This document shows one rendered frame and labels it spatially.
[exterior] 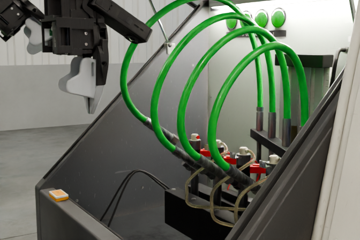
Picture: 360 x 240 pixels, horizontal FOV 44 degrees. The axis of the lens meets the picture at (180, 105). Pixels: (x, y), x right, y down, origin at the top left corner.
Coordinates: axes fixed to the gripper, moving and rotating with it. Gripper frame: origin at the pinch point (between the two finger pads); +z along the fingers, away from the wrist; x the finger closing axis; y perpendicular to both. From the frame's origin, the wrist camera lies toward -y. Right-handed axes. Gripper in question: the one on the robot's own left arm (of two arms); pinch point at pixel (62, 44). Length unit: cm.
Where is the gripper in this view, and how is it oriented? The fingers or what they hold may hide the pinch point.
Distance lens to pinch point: 99.2
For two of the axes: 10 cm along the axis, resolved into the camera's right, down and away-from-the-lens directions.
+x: 3.8, -1.0, -9.2
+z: 7.0, 6.8, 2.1
